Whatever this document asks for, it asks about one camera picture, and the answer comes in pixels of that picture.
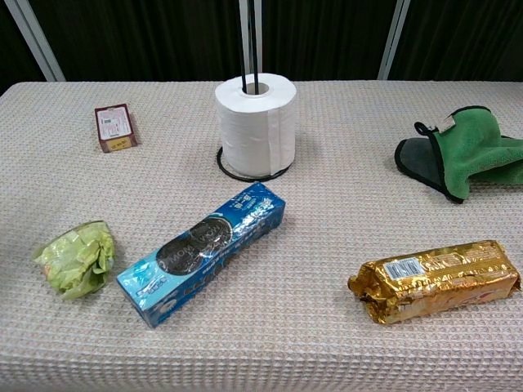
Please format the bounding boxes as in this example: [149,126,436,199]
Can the white toilet paper roll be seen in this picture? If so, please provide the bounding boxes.
[214,72,298,177]

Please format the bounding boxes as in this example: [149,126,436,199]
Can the beige waffle tablecloth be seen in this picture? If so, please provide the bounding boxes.
[0,79,523,392]

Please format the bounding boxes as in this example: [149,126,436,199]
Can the blue sandwich cookie box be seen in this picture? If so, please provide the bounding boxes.
[116,181,287,330]

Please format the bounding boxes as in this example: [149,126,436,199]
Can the small maroon printed box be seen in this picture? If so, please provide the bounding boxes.
[94,103,139,154]

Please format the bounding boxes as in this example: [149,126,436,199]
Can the dark green curtain panel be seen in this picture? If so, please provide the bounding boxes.
[0,0,47,96]
[387,0,523,82]
[260,0,400,82]
[28,0,243,83]

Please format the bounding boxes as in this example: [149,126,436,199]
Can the crumpled light green wrapper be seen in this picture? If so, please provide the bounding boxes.
[32,220,116,301]

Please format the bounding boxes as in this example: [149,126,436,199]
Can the gold foil biscuit pack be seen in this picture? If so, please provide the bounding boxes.
[347,239,522,326]

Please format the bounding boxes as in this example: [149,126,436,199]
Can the green cloth with grey mitt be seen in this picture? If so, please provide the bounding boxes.
[394,105,523,204]

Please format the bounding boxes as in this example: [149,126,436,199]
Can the black wire stand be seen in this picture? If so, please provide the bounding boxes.
[216,0,295,181]

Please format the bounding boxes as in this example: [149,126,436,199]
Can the white partition frame post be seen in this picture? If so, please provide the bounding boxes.
[3,0,66,82]
[238,0,263,82]
[377,0,412,81]

